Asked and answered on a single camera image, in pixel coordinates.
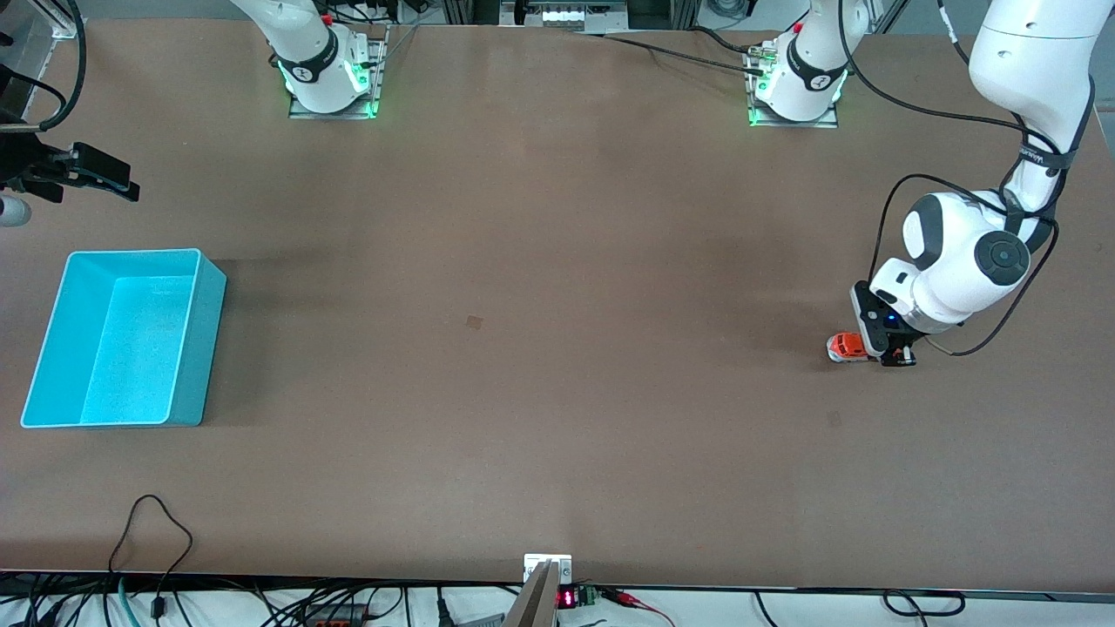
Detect orange toy bus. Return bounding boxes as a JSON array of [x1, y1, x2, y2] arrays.
[[826, 333, 879, 364]]

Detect blue plastic box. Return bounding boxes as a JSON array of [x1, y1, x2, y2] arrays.
[[20, 248, 227, 429]]

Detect white lit device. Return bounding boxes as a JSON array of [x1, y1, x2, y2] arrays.
[[538, 3, 612, 29]]

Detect grey power strip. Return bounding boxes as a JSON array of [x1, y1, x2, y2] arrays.
[[301, 601, 371, 627]]

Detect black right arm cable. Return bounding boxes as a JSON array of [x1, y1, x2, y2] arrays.
[[0, 0, 88, 133]]

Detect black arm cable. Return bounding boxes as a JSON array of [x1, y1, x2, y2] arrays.
[[841, 35, 1062, 358], [0, 0, 88, 133]]

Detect aluminium frame profile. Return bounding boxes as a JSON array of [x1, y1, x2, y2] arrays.
[[30, 0, 88, 40]]

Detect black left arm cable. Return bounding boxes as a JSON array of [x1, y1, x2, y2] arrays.
[[841, 35, 1062, 358]]

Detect black coiled cable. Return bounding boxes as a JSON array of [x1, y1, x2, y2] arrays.
[[882, 590, 966, 619]]

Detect thick black base cable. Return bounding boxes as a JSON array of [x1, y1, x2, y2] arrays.
[[688, 26, 759, 55]]

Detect thin black looped cable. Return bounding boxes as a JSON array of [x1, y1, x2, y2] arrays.
[[109, 495, 194, 621]]

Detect thin black table cable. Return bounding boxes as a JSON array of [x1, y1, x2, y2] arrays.
[[571, 30, 767, 78]]

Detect red wires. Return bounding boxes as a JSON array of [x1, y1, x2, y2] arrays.
[[608, 590, 677, 627]]

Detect white pole bracket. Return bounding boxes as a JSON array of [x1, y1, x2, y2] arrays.
[[524, 554, 573, 583]]

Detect grey camera mount pole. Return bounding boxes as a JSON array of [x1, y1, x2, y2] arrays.
[[503, 560, 560, 627]]

